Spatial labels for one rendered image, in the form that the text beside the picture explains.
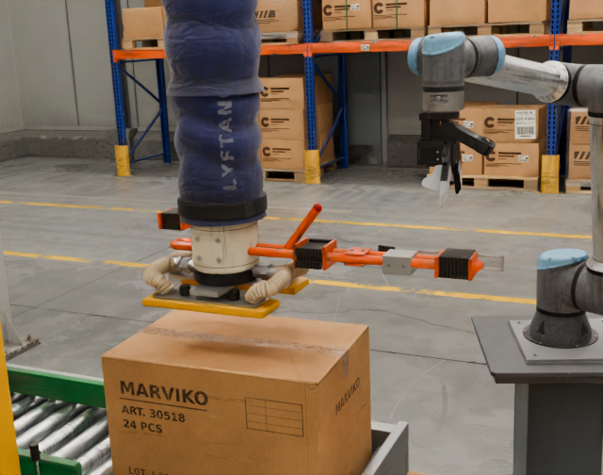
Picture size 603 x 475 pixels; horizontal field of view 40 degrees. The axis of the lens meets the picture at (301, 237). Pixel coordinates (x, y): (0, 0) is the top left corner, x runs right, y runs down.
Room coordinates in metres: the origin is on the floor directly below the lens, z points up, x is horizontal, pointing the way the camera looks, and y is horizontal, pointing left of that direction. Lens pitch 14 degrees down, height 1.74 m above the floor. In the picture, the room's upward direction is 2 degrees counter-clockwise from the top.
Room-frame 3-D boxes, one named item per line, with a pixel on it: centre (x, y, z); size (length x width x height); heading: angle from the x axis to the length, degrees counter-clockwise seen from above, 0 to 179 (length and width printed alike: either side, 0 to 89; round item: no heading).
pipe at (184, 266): (2.06, 0.20, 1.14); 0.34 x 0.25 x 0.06; 66
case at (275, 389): (2.07, 0.18, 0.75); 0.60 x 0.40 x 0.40; 68
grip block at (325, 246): (1.96, -0.03, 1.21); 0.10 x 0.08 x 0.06; 156
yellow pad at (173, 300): (1.98, 0.24, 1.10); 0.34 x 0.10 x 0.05; 66
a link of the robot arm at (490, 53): (1.92, -0.41, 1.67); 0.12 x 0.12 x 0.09; 39
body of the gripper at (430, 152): (1.84, -0.32, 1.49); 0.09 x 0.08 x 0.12; 66
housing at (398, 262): (1.88, -0.23, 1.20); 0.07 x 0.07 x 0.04; 66
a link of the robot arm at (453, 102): (1.84, -0.32, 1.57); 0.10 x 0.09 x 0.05; 156
